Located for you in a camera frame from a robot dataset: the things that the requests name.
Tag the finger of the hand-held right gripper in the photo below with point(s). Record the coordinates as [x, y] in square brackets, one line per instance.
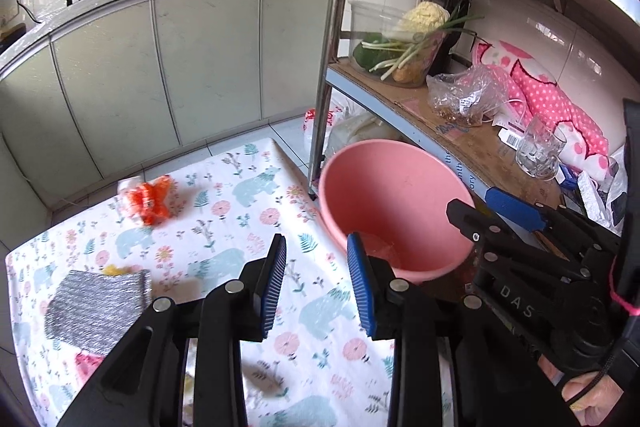
[515, 207]
[472, 219]

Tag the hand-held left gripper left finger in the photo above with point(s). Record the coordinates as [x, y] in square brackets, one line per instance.
[272, 279]

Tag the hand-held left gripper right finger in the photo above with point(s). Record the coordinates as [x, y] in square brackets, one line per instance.
[361, 287]

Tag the clear plastic wrap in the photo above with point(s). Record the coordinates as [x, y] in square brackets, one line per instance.
[377, 247]

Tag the pink plastic bucket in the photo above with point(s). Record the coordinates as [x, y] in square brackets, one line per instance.
[390, 187]

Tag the orange wrapper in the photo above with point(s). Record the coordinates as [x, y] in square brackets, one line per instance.
[150, 202]

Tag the silver scouring cloth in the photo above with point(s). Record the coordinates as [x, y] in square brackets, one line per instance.
[95, 307]

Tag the red white wrapper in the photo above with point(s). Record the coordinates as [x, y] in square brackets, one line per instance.
[87, 364]

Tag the person's right hand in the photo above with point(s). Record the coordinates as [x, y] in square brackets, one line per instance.
[592, 402]

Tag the glass mug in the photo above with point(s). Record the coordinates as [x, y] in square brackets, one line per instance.
[537, 152]

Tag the white barcode box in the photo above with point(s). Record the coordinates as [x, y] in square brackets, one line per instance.
[510, 138]

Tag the silver foil packet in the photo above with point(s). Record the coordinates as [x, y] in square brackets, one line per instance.
[592, 197]

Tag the floral bear print tablecloth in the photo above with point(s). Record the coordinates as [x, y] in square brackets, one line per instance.
[225, 217]

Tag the brown cardboard sheet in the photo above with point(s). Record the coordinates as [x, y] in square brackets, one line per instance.
[450, 142]

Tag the pink polka dot cloth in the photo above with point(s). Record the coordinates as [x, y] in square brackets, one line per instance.
[545, 102]

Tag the clear plastic bag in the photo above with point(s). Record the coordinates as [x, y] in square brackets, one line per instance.
[465, 92]

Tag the yellow wrapper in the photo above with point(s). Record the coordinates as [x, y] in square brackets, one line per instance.
[117, 270]

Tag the white plastic bag red print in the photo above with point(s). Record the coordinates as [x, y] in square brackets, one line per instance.
[312, 127]

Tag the orange vegetable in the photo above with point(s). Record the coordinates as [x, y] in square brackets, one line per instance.
[410, 74]

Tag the glass bowl with vegetables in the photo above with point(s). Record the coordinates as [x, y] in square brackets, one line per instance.
[400, 59]

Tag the green vegetable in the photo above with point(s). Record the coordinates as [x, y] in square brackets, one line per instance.
[370, 54]

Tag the cauliflower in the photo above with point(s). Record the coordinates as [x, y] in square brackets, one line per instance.
[425, 17]

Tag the clear glass container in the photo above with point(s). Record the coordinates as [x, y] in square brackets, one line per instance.
[365, 22]

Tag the grey kitchen cabinet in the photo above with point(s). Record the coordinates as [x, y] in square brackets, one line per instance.
[200, 57]

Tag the metal shelf rack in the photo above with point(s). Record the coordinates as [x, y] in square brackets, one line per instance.
[330, 32]

